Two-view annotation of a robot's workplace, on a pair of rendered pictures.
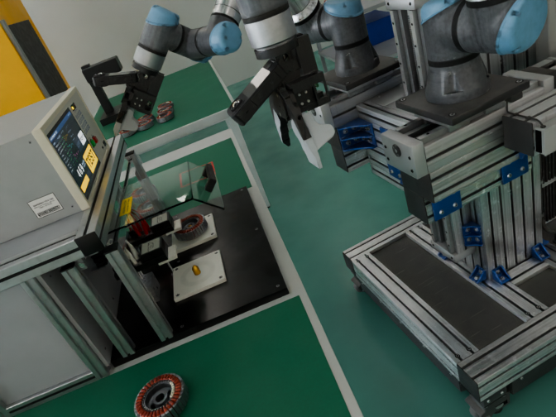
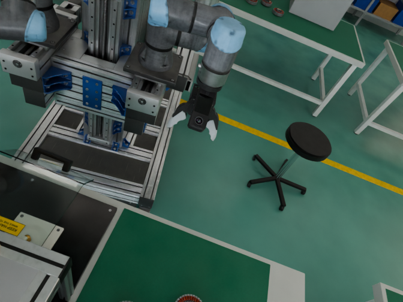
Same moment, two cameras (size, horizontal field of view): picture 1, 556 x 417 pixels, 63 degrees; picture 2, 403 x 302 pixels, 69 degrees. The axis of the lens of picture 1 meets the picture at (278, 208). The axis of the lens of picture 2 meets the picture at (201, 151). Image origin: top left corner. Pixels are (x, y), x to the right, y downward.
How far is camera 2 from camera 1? 0.94 m
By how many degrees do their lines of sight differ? 70
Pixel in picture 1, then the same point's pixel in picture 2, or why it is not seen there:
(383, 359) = not seen: hidden behind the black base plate
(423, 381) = not seen: hidden behind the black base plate
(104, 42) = not seen: outside the picture
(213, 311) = (83, 254)
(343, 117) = (44, 67)
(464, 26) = (186, 36)
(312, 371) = (178, 238)
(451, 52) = (168, 45)
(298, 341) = (155, 230)
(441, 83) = (160, 60)
